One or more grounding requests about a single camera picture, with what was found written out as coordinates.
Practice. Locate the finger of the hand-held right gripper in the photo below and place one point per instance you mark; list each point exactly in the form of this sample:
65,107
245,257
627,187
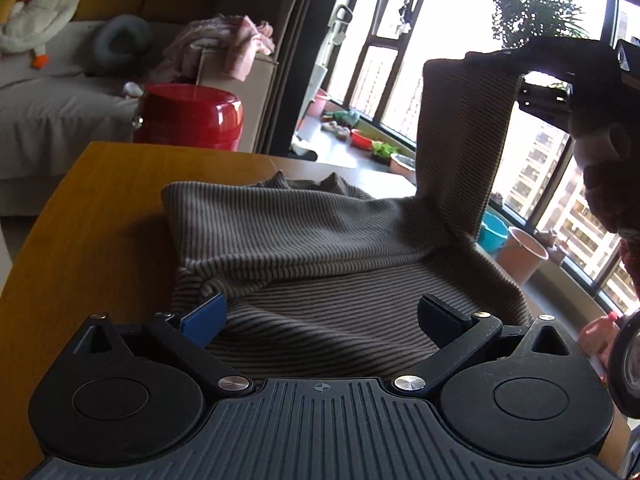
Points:
500,57

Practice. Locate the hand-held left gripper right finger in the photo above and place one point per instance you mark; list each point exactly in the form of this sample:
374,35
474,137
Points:
440,317

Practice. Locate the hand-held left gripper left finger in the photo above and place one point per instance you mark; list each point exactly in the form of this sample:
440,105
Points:
202,321

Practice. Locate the grey striped sweater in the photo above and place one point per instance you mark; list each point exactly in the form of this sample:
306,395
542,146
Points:
325,260

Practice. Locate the person's right forearm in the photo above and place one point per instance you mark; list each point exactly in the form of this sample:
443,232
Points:
610,195

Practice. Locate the pink clothes pile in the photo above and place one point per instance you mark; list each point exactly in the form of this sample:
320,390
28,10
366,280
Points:
235,45

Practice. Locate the potted palm in white pot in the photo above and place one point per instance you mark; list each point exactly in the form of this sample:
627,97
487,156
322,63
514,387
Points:
535,10

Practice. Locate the blue basin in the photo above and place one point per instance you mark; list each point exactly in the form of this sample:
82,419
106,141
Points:
492,232

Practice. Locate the pink bucket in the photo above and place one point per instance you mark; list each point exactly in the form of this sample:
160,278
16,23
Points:
520,257

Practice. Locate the small figurines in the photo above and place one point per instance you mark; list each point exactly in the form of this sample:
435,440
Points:
552,247

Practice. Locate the red basin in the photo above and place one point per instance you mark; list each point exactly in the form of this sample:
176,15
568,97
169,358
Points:
364,139

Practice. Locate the green toy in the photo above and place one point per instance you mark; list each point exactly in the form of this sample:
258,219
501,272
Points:
346,117

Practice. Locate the white stick vacuum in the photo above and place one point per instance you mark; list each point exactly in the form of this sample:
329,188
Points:
327,60

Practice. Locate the beige small toys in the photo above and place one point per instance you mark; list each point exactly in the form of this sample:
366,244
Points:
336,129

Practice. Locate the pink basin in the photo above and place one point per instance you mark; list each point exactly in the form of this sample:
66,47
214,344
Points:
318,105

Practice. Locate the round dark object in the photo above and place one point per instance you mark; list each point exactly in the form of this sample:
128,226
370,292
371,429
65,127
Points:
627,370

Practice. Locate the black and white slipper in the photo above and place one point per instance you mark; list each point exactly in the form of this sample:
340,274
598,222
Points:
305,149

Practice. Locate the red round stool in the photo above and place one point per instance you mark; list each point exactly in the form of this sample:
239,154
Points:
190,117

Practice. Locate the brown curtain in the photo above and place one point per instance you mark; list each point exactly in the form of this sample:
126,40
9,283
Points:
295,50

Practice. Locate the small silver toy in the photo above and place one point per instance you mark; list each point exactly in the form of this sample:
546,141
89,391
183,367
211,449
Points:
133,90

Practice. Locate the grey covered sofa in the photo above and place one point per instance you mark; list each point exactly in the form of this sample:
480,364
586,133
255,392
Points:
50,110

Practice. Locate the grey neck pillow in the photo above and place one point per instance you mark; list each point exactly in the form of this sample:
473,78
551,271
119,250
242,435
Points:
107,45

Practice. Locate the mustard back cushion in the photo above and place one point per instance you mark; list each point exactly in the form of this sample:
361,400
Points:
180,2
110,2

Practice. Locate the white duck plush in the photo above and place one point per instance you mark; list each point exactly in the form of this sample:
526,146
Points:
37,15

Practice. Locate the yellow pillow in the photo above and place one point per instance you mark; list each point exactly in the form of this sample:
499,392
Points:
6,9

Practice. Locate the black window frame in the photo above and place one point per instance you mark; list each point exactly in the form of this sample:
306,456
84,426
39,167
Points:
410,45

